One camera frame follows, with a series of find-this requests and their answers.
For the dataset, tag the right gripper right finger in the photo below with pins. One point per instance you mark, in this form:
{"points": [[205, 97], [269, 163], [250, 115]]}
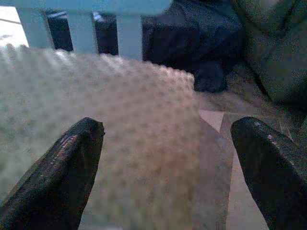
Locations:
{"points": [[275, 172]]}

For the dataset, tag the dark blue fabric bundle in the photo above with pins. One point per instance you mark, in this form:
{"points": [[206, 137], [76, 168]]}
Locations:
{"points": [[192, 43]]}

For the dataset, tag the beige bumpy foam pillow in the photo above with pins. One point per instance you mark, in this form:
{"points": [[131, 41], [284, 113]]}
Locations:
{"points": [[120, 115]]}

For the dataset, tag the grey-green leather sofa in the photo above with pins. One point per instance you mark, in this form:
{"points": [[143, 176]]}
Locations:
{"points": [[275, 60]]}

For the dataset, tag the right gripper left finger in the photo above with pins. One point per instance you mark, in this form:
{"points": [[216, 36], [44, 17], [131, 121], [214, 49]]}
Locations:
{"points": [[52, 177]]}

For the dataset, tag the light blue children's chair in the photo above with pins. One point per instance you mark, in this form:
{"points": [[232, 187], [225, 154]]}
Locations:
{"points": [[81, 31]]}

